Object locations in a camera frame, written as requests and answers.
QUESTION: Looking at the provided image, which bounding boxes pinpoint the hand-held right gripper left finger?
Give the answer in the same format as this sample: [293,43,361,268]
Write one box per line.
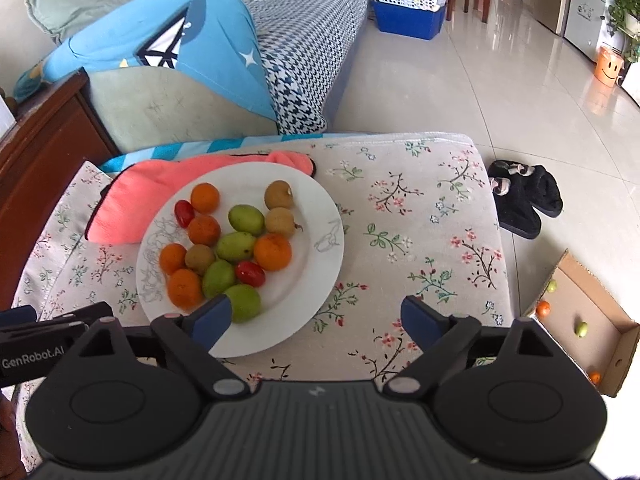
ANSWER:
[87,294,251,401]

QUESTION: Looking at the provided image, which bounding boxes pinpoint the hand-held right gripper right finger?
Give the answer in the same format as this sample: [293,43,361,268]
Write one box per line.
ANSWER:
[382,294,556,401]

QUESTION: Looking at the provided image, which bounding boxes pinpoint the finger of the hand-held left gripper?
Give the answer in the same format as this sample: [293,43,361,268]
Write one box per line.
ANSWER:
[0,302,117,333]

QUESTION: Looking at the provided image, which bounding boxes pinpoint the red cherry tomato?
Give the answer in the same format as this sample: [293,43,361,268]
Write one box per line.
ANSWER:
[174,199,196,228]
[235,260,266,287]

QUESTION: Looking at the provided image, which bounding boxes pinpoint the tan longan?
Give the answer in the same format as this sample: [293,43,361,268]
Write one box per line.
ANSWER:
[185,244,217,276]
[264,207,304,239]
[264,180,294,210]

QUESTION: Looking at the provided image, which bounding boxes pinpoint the white plate grey flower print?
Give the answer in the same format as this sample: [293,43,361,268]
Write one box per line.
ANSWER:
[136,167,345,359]

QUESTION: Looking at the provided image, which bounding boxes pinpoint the person's left hand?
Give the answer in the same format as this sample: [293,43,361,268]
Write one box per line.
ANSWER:
[0,396,25,480]

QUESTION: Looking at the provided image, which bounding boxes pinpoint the pink cloth black trim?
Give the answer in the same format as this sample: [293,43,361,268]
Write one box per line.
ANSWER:
[85,150,319,247]

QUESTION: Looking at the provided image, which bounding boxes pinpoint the black slipper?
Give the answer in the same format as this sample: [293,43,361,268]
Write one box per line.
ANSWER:
[505,162,564,218]
[487,160,543,239]

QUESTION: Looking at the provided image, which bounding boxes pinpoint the brown wooden cabinet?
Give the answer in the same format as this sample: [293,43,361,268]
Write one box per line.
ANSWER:
[0,69,123,311]

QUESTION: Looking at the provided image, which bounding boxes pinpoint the cardboard tray box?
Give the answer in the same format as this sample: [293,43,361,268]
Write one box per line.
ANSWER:
[521,248,640,398]

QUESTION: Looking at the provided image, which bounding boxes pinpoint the pale green sofa cover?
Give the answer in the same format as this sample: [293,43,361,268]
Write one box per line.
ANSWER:
[25,0,373,156]

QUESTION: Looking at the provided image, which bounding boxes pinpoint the blue star pillow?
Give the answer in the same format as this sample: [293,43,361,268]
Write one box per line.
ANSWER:
[12,0,278,123]

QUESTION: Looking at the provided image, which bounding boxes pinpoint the blue storage bin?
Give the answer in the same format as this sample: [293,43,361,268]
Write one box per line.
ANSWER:
[371,0,447,41]

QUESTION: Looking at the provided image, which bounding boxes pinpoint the houndstooth sofa cover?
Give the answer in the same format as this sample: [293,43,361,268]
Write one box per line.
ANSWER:
[247,0,378,136]

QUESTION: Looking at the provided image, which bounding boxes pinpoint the orange smiley bucket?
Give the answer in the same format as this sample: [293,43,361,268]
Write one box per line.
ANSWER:
[594,45,626,84]

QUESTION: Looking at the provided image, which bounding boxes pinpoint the white chest freezer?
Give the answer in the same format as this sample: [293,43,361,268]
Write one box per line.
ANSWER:
[564,0,626,58]

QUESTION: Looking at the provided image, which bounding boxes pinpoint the potted green plant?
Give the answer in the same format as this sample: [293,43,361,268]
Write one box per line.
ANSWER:
[606,0,640,63]

